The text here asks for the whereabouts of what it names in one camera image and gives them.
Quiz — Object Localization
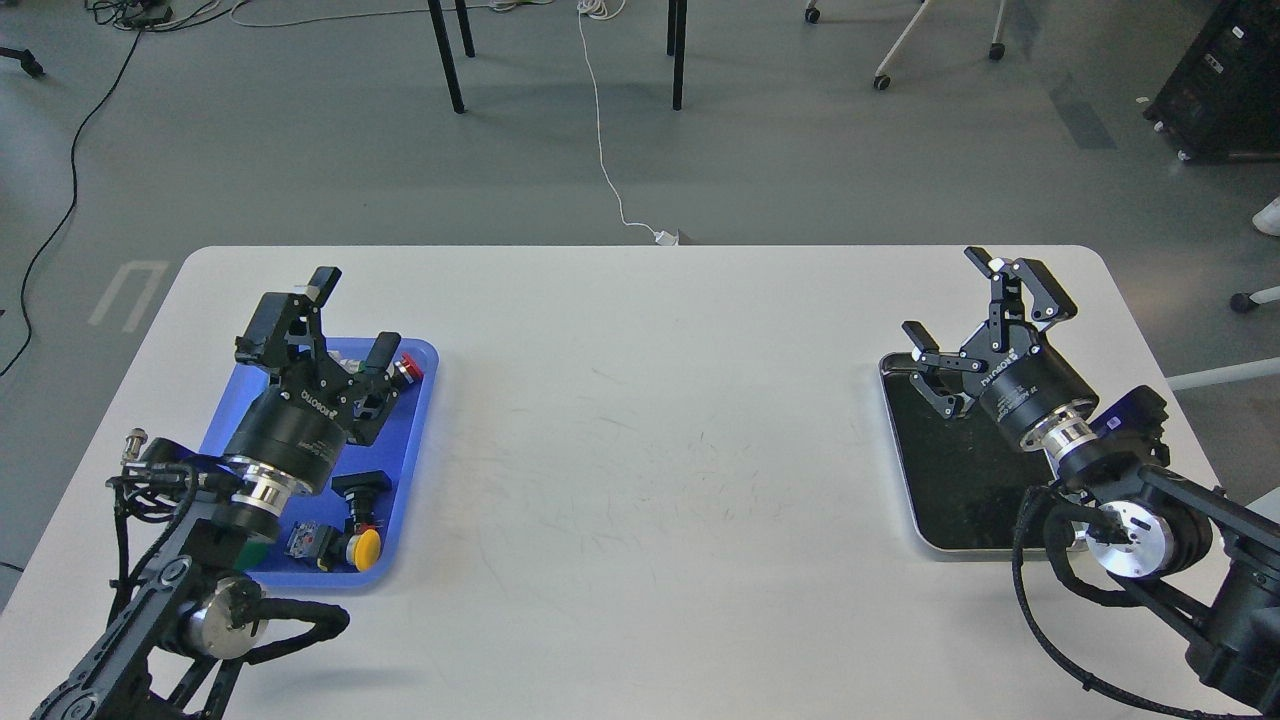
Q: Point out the blue contact block switch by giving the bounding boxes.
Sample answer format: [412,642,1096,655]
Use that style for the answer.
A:
[284,521,325,562]

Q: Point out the yellow push button switch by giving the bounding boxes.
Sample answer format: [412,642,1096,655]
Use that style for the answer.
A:
[314,525,381,573]

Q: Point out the white rolling chair base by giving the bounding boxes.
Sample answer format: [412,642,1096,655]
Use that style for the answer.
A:
[803,0,1009,92]

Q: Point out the silver metal tray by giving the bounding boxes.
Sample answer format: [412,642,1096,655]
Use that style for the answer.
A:
[879,354,1055,560]

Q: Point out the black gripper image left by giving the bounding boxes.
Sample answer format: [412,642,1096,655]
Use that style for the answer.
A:
[221,266,403,495]

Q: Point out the black push button switch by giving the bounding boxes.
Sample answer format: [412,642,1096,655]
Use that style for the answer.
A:
[330,470,393,533]

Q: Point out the black floor cable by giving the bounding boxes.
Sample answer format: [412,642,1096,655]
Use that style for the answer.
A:
[0,0,230,379]

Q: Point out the white charging cable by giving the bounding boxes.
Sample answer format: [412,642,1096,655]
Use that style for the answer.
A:
[576,0,678,243]

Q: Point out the red push button switch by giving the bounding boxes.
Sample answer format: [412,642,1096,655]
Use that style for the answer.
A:
[388,352,424,389]

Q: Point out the black table legs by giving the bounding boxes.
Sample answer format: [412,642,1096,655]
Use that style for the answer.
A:
[428,0,689,114]

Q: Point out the black equipment case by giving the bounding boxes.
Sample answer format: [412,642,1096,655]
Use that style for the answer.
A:
[1143,1,1279,163]

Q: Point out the green push button switch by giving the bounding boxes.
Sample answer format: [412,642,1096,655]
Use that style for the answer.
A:
[236,541,273,571]

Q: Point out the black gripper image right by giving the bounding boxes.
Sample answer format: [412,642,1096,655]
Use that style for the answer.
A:
[902,247,1098,451]

